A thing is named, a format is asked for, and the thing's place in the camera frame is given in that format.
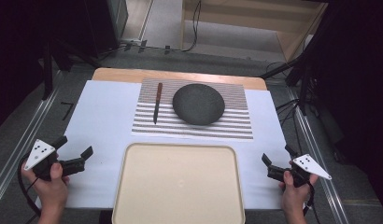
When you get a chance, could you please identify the black metal stand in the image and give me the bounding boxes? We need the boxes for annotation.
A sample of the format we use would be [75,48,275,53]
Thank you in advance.
[259,0,329,117]
[39,29,102,102]

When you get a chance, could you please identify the black floor cables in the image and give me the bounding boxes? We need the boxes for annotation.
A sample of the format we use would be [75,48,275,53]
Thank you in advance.
[274,98,305,154]

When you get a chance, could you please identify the person's left hand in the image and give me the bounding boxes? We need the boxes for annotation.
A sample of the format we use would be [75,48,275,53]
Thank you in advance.
[21,161,71,217]

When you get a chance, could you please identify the beige plastic tray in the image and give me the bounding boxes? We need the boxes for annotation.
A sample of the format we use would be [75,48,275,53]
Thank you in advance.
[111,142,247,224]

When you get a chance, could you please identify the dark grey bowl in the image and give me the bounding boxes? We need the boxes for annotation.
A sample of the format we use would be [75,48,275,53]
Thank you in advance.
[172,82,227,127]

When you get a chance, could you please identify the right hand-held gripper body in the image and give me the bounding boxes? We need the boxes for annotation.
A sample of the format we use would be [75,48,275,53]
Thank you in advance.
[267,153,333,189]

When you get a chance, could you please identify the black hanging cable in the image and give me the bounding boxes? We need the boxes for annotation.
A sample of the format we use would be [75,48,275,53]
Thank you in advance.
[181,0,203,53]

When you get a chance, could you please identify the metal floor rail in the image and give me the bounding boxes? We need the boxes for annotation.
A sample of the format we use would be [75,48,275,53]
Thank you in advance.
[286,87,351,224]
[0,88,64,210]

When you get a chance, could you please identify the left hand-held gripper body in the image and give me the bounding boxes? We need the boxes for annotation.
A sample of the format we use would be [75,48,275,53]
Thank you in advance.
[23,138,87,182]

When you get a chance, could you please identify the white power strip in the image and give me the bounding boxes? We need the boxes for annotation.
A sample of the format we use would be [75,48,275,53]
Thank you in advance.
[120,37,145,48]

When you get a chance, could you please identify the striped placemat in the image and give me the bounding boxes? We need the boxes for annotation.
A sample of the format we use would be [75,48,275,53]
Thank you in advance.
[131,77,255,141]

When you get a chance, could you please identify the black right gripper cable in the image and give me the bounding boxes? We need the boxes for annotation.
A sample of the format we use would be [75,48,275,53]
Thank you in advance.
[302,181,320,224]

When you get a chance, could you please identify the wooden shelf unit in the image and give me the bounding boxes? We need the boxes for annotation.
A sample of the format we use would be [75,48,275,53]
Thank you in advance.
[179,0,330,63]

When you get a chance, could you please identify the brown-handled knife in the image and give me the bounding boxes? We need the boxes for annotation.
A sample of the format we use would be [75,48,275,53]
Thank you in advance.
[152,81,163,126]

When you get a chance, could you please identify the black cabinet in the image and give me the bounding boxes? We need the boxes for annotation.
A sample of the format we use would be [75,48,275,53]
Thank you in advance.
[82,0,130,59]

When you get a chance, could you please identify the person's right hand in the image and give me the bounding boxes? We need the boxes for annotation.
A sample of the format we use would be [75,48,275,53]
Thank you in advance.
[278,170,319,215]

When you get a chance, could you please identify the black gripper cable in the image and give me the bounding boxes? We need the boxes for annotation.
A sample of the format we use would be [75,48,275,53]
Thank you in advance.
[17,154,42,219]
[302,181,320,224]

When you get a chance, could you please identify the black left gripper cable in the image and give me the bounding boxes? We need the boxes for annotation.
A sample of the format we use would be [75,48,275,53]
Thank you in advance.
[17,154,42,219]

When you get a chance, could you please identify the white table sheet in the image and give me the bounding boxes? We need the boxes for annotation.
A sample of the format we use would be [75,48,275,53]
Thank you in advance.
[35,79,294,211]

